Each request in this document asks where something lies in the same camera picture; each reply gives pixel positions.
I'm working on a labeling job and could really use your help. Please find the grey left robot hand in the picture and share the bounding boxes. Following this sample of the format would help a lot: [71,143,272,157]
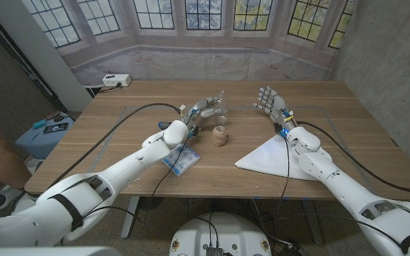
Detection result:
[182,95,224,126]

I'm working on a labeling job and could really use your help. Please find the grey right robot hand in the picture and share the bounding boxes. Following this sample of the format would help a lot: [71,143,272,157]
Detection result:
[253,85,298,134]

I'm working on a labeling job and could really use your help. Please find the clear glass flask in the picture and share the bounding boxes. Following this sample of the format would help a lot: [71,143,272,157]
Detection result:
[199,90,229,128]

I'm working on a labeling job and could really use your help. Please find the white folded towel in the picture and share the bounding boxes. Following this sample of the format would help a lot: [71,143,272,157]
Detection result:
[234,134,322,181]

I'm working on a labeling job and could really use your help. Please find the printed window backdrop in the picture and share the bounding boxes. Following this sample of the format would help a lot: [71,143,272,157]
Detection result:
[21,0,357,86]

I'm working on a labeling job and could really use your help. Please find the blue white pill organizer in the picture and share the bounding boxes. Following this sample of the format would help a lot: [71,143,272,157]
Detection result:
[162,142,201,177]

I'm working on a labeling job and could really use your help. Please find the white power strip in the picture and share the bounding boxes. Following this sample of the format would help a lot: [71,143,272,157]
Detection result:
[102,73,132,87]

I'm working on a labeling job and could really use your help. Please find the grey table leg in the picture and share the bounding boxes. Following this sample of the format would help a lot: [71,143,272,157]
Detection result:
[303,199,324,245]

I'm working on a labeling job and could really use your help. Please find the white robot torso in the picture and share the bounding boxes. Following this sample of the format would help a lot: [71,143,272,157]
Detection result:
[169,212,273,256]

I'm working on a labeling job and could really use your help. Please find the white table leg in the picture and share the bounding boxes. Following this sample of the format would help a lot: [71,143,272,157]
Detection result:
[121,196,140,239]

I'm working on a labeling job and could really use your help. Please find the black phone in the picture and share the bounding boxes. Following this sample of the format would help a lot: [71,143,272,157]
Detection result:
[43,122,70,134]

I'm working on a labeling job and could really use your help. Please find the blue stool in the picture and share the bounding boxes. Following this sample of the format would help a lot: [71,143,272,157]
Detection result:
[15,115,76,160]

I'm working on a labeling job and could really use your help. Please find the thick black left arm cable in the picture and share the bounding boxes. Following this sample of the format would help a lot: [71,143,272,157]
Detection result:
[46,102,184,191]

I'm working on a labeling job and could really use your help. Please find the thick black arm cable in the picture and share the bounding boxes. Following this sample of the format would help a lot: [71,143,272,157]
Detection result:
[295,120,410,203]
[46,102,184,191]

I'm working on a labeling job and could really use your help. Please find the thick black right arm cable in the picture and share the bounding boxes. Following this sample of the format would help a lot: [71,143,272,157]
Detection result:
[295,120,410,203]

